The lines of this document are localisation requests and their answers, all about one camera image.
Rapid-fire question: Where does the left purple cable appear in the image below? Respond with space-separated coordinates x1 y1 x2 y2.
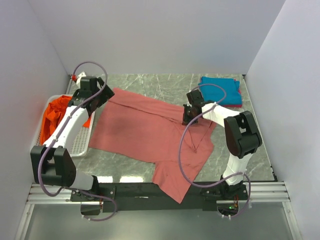
36 60 118 222

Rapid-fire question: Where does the salmon pink t-shirt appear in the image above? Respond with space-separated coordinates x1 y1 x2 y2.
89 88 216 203

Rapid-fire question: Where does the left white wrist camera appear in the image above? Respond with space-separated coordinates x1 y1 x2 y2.
70 71 87 88

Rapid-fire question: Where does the folded magenta t-shirt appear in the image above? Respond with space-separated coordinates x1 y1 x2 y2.
199 78 243 109

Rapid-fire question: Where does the purple cable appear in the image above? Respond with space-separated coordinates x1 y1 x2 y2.
177 83 251 219
36 60 118 222

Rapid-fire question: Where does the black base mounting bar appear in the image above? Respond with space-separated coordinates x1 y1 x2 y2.
70 181 248 214

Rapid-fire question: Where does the orange t-shirt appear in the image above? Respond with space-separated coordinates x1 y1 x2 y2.
39 95 92 146

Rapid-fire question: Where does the white plastic basket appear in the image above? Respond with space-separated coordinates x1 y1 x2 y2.
30 94 95 158

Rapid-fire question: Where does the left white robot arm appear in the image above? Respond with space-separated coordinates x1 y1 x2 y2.
30 76 115 201

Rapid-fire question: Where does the folded blue t-shirt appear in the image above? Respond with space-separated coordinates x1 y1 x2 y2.
198 75 242 107

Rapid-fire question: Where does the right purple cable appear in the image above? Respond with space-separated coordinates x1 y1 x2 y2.
177 83 251 219

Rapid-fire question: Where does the aluminium frame rail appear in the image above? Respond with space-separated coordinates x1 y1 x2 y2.
26 182 291 205

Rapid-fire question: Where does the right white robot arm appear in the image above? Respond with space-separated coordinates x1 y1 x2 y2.
178 89 263 200

